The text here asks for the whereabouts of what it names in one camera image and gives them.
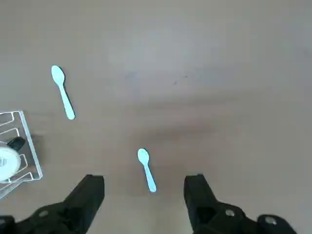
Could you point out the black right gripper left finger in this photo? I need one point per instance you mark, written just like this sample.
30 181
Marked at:
83 202

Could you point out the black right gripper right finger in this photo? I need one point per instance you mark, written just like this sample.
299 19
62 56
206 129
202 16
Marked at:
202 207

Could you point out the blue plastic spoon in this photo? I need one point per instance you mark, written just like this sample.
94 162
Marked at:
143 156

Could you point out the green plastic spoon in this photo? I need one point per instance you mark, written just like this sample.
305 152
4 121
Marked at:
58 74

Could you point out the clear acrylic cup rack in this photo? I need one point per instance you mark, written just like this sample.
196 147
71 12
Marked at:
29 143

